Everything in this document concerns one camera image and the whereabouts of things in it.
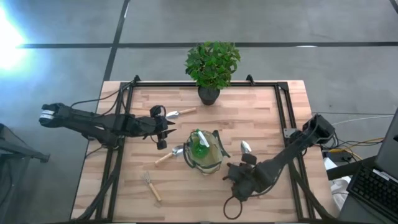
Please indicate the white plastic bag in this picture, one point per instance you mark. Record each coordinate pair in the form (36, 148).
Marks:
(337, 186)

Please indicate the narrow steel trowel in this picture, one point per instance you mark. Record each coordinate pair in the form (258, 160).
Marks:
(245, 147)

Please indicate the black laptop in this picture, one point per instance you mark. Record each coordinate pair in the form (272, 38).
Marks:
(373, 189)

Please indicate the beige canvas bag green trim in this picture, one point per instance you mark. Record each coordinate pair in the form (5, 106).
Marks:
(214, 157)

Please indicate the green spray bottle white head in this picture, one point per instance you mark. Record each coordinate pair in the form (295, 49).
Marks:
(199, 149)

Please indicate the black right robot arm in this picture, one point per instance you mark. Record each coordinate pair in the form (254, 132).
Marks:
(280, 158)

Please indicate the black metal stand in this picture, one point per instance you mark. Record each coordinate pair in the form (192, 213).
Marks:
(21, 152)

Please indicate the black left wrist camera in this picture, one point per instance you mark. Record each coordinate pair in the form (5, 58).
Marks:
(161, 144)

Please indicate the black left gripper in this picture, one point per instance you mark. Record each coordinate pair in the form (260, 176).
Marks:
(152, 126)

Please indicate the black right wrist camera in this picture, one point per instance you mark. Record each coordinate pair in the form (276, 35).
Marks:
(249, 159)

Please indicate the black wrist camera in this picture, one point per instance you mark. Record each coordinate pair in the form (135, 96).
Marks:
(249, 159)
(161, 144)

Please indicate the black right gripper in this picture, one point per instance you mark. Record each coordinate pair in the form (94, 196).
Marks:
(242, 182)

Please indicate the black laptop keyboard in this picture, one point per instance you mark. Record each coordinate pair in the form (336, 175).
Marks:
(349, 169)

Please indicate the black power adapter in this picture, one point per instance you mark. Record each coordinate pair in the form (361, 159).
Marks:
(337, 155)

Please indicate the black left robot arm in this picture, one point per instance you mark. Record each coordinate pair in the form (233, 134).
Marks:
(93, 123)

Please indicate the green plant in black pot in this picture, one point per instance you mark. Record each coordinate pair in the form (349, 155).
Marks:
(211, 65)

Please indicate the silver mounting plate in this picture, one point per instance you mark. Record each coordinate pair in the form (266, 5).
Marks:
(288, 133)

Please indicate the black metal table frame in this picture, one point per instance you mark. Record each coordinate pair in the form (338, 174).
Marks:
(161, 84)

